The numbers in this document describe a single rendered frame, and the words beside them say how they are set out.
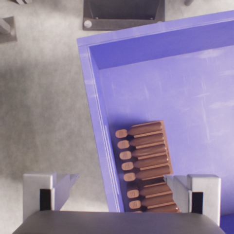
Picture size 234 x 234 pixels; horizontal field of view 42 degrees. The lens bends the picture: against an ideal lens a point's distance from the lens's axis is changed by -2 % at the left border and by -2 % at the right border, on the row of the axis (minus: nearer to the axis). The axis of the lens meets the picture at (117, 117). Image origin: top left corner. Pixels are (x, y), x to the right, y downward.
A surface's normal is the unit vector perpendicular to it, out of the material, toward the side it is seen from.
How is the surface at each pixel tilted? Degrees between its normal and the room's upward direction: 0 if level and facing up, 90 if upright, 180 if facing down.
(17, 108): 0
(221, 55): 0
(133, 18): 90
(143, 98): 0
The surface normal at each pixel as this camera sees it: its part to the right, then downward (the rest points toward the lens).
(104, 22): -0.02, -0.02
